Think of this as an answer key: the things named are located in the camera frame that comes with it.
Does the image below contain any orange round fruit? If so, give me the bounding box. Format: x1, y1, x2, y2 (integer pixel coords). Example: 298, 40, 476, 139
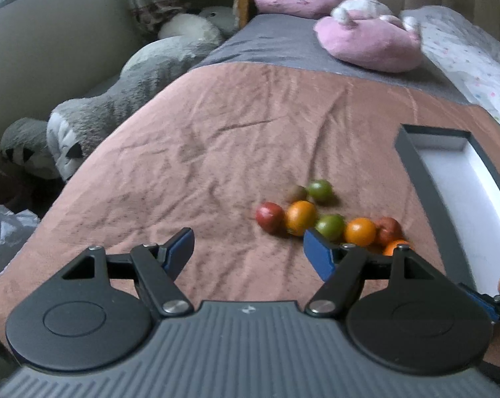
344, 218, 377, 247

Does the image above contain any green tomato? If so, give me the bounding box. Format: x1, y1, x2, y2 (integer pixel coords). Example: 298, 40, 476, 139
315, 214, 345, 242

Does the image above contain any orange tangerine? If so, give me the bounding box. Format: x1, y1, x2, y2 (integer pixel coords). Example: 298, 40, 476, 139
383, 239, 413, 257

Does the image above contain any red apple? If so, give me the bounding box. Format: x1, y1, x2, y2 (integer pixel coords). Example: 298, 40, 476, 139
375, 217, 403, 246

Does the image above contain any yellow orange fruit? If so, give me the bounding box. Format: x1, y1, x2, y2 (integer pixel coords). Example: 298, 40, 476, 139
285, 200, 317, 236

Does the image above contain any small green fruit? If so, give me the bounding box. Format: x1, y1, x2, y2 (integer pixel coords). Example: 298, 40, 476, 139
307, 179, 334, 204

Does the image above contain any brown kiwi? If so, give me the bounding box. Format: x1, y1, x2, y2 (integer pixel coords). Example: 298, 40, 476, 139
286, 185, 308, 204

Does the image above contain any dark red plum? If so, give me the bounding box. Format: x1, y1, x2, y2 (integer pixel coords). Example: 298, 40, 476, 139
255, 202, 284, 233

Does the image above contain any black box with white lining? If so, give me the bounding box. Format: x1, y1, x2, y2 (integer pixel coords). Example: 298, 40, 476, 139
395, 124, 500, 297

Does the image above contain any pink satin blanket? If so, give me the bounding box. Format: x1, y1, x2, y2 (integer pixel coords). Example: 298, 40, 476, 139
0, 63, 500, 336

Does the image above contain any white plastic bag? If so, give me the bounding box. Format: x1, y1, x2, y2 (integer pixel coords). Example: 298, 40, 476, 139
0, 205, 40, 274

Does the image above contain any grey white plush toy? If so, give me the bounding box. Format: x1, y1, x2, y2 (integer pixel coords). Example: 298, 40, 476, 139
47, 36, 218, 181

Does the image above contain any grey raccoon plush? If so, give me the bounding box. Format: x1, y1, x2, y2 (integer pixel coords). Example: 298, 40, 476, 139
0, 118, 60, 180

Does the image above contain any grey bed sheet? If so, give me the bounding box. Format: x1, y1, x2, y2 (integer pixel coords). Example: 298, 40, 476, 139
200, 15, 468, 104

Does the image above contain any white polka dot duvet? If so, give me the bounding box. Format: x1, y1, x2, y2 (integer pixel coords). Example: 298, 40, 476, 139
401, 5, 500, 124

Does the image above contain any pink plush bunny pillow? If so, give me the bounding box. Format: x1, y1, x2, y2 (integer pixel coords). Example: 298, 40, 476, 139
314, 0, 423, 74

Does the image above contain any white round plush toy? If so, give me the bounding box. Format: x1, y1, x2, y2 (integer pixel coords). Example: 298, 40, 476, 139
157, 14, 224, 46

